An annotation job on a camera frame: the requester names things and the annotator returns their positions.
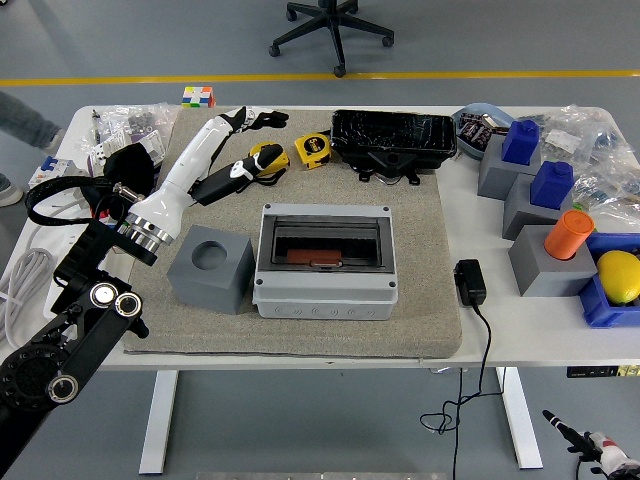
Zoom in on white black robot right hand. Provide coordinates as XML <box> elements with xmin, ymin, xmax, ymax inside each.
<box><xmin>542</xmin><ymin>409</ymin><xmax>640</xmax><ymax>480</ymax></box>

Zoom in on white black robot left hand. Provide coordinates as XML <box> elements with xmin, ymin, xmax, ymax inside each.
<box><xmin>127</xmin><ymin>105</ymin><xmax>291</xmax><ymax>239</ymax></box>

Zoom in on grey enclosure cover clear lid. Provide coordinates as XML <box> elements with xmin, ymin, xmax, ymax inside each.
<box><xmin>252</xmin><ymin>203</ymin><xmax>400</xmax><ymax>304</ymax></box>

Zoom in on orange cylindrical battery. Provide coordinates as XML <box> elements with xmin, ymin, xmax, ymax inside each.
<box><xmin>543</xmin><ymin>209</ymin><xmax>596</xmax><ymax>262</ymax></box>
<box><xmin>286</xmin><ymin>248</ymin><xmax>345</xmax><ymax>265</ymax></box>

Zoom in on white purple small package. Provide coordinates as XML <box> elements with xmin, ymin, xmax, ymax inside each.
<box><xmin>87</xmin><ymin>129</ymin><xmax>167</xmax><ymax>174</ymax></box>

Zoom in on black cloth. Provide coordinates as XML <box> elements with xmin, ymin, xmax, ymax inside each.
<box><xmin>82</xmin><ymin>142</ymin><xmax>161</xmax><ymax>201</ymax></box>

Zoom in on colourful puzzle cube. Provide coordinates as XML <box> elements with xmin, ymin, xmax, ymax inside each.
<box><xmin>181</xmin><ymin>85</ymin><xmax>217</xmax><ymax>109</ymax></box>

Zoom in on clear bags of small parts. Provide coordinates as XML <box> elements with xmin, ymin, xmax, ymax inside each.
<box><xmin>74</xmin><ymin>102</ymin><xmax>181</xmax><ymax>166</ymax></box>

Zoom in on black table control panel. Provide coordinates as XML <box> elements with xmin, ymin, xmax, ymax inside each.
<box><xmin>566</xmin><ymin>365</ymin><xmax>640</xmax><ymax>379</ymax></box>

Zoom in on white table leg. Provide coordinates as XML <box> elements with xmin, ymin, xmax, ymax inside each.
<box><xmin>138</xmin><ymin>370</ymin><xmax>180</xmax><ymax>476</ymax></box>
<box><xmin>494</xmin><ymin>367</ymin><xmax>545</xmax><ymax>470</ymax></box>

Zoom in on grey holder block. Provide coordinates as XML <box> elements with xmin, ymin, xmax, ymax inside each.
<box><xmin>508</xmin><ymin>224</ymin><xmax>599</xmax><ymax>299</ymax></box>
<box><xmin>477</xmin><ymin>134</ymin><xmax>544</xmax><ymax>201</ymax></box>
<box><xmin>501</xmin><ymin>172</ymin><xmax>576</xmax><ymax>241</ymax></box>
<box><xmin>166</xmin><ymin>224</ymin><xmax>256</xmax><ymax>316</ymax></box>

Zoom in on blue storage bin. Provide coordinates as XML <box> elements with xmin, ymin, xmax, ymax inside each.
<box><xmin>578</xmin><ymin>232</ymin><xmax>640</xmax><ymax>330</ymax></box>

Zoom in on white blue circuit breaker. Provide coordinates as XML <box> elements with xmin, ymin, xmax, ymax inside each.
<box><xmin>32</xmin><ymin>155</ymin><xmax>90</xmax><ymax>186</ymax></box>

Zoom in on yellow lemon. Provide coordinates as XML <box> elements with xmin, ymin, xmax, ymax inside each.
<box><xmin>596</xmin><ymin>250</ymin><xmax>640</xmax><ymax>306</ymax></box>

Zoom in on person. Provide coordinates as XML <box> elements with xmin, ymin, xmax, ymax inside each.
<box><xmin>0</xmin><ymin>90</ymin><xmax>66</xmax><ymax>209</ymax></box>

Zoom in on white power strip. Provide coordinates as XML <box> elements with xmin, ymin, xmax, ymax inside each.
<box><xmin>42</xmin><ymin>224</ymin><xmax>121</xmax><ymax>321</ymax></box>

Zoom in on black office chair base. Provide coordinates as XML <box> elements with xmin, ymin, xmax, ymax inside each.
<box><xmin>268</xmin><ymin>0</ymin><xmax>396</xmax><ymax>79</ymax></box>

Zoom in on black plastic housing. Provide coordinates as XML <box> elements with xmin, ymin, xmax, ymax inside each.
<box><xmin>329</xmin><ymin>109</ymin><xmax>459</xmax><ymax>186</ymax></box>

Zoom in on black power adapter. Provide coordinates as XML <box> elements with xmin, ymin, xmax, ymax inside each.
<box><xmin>453</xmin><ymin>258</ymin><xmax>489</xmax><ymax>307</ymax></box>

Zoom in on grey-brown foam mat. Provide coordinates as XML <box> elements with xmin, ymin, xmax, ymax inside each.
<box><xmin>122</xmin><ymin>107</ymin><xmax>462</xmax><ymax>359</ymax></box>

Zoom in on blue plastic bottle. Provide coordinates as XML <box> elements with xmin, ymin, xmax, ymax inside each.
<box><xmin>529</xmin><ymin>159</ymin><xmax>575</xmax><ymax>211</ymax></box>
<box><xmin>501</xmin><ymin>118</ymin><xmax>541</xmax><ymax>166</ymax></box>

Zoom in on light blue bowl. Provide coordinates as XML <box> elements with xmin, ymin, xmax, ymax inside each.
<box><xmin>451</xmin><ymin>102</ymin><xmax>516</xmax><ymax>161</ymax></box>

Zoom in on dark snack packets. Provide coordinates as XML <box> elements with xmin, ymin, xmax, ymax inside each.
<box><xmin>458</xmin><ymin>112</ymin><xmax>496</xmax><ymax>149</ymax></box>

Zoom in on clear bags of components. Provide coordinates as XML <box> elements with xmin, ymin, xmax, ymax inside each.
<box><xmin>539</xmin><ymin>103</ymin><xmax>640</xmax><ymax>234</ymax></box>

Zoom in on yellow tape measure black strap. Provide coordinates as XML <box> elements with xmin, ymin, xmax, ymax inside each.
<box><xmin>235</xmin><ymin>141</ymin><xmax>291</xmax><ymax>195</ymax></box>

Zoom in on black adapter cord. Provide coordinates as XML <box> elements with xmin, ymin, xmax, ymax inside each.
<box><xmin>418</xmin><ymin>302</ymin><xmax>506</xmax><ymax>480</ymax></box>

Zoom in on white power strip cable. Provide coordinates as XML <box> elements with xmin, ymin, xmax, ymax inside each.
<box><xmin>0</xmin><ymin>219</ymin><xmax>71</xmax><ymax>349</ymax></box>

